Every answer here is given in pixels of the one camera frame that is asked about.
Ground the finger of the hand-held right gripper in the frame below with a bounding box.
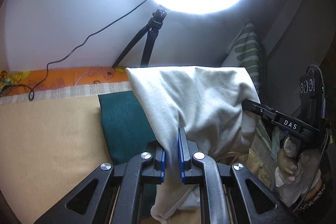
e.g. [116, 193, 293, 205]
[243, 99, 280, 122]

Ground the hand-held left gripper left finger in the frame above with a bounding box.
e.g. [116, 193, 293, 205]
[34, 141, 167, 224]

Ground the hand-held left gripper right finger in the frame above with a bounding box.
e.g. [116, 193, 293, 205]
[178, 127, 297, 224]

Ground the white tank top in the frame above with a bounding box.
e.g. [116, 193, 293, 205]
[125, 66, 261, 223]

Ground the person's right forearm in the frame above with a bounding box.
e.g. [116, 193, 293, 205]
[294, 178, 334, 219]

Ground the person's right hand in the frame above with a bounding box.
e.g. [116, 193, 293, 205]
[274, 135, 322, 207]

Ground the crumpled white garment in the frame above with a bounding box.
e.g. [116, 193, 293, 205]
[181, 185, 203, 211]

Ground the dark green folded cloth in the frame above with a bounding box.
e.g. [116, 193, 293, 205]
[98, 91, 163, 198]

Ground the green leaf patterned cushion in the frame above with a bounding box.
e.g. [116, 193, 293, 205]
[222, 19, 267, 98]

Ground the beige checked sheet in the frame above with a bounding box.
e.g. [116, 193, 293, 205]
[0, 81, 133, 105]

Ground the tan blanket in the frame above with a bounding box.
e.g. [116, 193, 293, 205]
[0, 95, 155, 224]

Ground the small black tripod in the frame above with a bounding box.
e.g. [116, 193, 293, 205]
[112, 9, 168, 68]

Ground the orange patterned sheet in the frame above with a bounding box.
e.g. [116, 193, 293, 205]
[0, 66, 130, 96]

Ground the black power cable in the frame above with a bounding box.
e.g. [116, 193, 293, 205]
[0, 0, 150, 102]

